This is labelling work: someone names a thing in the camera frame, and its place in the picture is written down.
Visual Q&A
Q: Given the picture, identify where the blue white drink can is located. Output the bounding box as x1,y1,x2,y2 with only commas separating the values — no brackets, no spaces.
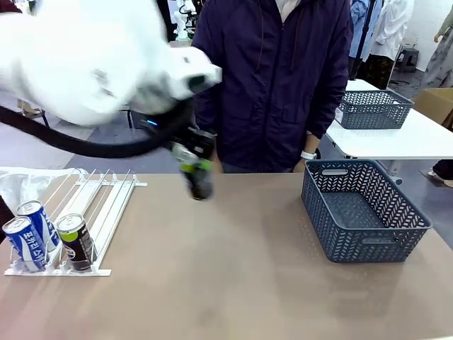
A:
2,216,47,273
16,200,60,254

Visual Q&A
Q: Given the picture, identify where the bystander in blue coat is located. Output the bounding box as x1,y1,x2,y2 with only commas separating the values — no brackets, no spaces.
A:
349,0,383,60

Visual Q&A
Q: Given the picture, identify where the person in navy jacket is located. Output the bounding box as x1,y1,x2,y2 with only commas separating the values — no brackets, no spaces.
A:
190,0,355,174

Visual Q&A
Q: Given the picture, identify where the brown cardboard box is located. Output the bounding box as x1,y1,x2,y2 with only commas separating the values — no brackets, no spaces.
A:
413,87,453,129

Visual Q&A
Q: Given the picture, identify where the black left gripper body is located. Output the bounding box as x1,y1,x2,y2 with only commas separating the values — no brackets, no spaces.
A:
139,113,217,162

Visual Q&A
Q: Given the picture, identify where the white side table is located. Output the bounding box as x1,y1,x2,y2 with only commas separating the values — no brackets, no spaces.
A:
325,79,453,185

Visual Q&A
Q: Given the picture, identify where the bystander in white coat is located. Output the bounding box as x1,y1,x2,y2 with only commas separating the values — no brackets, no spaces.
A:
369,0,415,62

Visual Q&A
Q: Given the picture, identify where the black green drink can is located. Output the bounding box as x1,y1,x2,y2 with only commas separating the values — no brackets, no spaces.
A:
56,213,97,273

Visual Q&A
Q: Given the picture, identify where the blue-grey plastic basket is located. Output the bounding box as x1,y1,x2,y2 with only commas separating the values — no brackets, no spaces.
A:
336,90,415,130
300,159,433,264

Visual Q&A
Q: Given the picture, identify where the white can dispenser rack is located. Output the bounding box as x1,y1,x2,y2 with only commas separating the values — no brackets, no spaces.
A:
4,168,149,278

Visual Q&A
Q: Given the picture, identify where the person's left forearm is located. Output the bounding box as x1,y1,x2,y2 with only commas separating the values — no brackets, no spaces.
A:
304,132,319,154

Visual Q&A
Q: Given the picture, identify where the bystander in grey robe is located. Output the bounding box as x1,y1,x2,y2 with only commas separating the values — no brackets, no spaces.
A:
423,0,453,88

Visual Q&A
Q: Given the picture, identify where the grey plastic stool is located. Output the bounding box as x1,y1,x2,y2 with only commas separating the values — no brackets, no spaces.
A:
399,47,420,74

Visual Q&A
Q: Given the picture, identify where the black corrugated cable hose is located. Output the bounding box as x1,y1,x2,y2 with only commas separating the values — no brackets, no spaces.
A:
0,95,195,159

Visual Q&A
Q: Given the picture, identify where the bystander's dark leg and shoe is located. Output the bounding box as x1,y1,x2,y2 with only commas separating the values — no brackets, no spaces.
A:
428,159,453,187

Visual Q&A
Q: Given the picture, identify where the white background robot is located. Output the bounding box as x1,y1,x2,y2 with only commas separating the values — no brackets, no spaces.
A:
173,0,195,42

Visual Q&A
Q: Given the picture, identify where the clear plastic bag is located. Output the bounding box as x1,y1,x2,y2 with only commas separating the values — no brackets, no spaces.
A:
0,166,88,217

